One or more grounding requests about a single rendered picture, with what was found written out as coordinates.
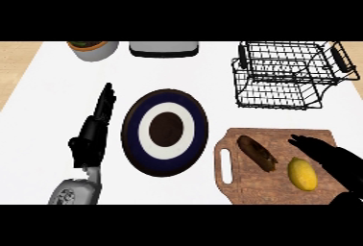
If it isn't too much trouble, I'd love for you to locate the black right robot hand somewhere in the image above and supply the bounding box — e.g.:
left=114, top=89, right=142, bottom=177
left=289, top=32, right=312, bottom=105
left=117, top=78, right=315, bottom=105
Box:
left=287, top=134, right=363, bottom=206

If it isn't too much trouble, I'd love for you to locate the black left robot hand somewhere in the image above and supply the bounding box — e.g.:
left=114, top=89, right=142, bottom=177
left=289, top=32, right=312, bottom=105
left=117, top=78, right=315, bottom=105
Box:
left=67, top=82, right=118, bottom=169

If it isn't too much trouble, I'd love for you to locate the yellow lemon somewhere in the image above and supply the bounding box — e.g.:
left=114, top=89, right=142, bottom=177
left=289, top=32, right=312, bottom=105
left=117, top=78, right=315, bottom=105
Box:
left=287, top=156, right=319, bottom=192

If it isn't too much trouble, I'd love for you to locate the wooden cutting board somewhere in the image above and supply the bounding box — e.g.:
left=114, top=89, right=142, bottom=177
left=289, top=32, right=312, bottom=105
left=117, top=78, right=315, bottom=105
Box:
left=213, top=127, right=351, bottom=206

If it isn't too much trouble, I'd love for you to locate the blue and white plate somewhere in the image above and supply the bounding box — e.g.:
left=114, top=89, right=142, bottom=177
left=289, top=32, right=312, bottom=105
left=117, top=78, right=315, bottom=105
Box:
left=121, top=88, right=210, bottom=178

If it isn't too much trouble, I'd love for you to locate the brown sweet potato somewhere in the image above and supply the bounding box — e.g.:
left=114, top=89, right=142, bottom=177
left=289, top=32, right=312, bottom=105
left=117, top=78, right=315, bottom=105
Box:
left=236, top=135, right=279, bottom=173

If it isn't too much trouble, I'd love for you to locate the grey plant pot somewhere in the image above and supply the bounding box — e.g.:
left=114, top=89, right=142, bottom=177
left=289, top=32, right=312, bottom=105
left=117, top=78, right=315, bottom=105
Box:
left=65, top=40, right=121, bottom=62

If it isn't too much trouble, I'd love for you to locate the grey and black appliance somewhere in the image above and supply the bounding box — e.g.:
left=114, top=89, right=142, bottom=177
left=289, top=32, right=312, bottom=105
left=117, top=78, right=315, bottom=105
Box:
left=127, top=40, right=199, bottom=59

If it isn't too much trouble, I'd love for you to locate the black wire tiered basket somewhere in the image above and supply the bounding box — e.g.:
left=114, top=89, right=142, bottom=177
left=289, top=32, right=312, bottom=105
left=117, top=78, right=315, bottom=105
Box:
left=230, top=40, right=362, bottom=111

